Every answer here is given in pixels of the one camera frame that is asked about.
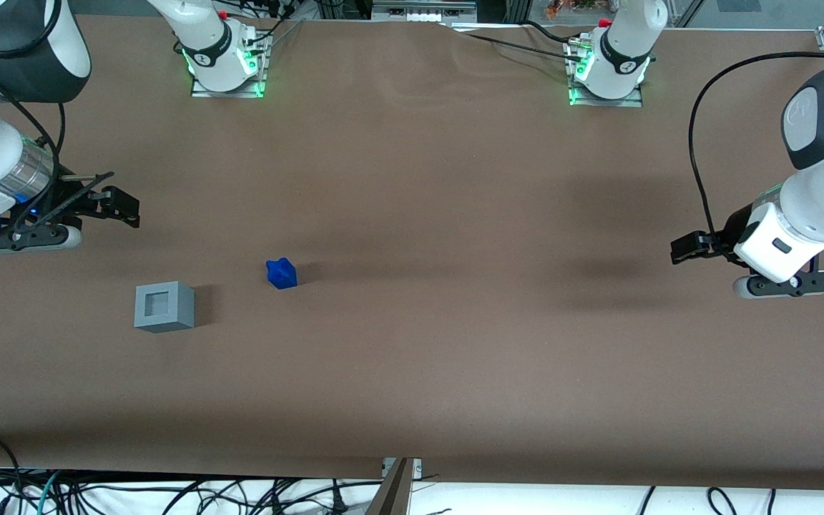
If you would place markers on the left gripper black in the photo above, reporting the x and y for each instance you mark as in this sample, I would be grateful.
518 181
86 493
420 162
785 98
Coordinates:
735 227

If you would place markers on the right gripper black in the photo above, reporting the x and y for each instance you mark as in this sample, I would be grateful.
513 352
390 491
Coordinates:
69 199

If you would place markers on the blue plastic part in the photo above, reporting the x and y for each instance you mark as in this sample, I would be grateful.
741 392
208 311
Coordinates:
282 275

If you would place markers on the gray square base block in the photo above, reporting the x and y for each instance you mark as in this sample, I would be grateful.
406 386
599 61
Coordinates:
179 307

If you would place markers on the orange background parts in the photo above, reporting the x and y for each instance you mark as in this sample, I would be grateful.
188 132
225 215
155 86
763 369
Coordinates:
569 7

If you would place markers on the brown table cover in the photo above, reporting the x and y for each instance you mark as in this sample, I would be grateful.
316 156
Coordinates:
412 322

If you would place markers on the white background device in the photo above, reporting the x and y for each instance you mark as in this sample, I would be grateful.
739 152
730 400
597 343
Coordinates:
419 14

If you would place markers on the gray slanted bar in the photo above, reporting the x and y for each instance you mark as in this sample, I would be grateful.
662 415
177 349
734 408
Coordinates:
394 497

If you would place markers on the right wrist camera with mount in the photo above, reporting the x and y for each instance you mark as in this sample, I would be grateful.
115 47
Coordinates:
33 239

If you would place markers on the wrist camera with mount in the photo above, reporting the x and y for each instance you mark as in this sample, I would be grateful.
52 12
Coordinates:
791 285
33 239

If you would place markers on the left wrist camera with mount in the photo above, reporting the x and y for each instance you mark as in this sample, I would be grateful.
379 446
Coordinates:
791 285

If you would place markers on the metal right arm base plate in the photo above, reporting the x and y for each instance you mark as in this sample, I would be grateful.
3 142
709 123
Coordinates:
226 94

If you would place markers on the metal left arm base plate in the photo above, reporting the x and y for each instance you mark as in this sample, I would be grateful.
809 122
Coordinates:
605 103

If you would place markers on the silver edge bracket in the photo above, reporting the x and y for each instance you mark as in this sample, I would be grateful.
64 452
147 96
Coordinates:
417 467

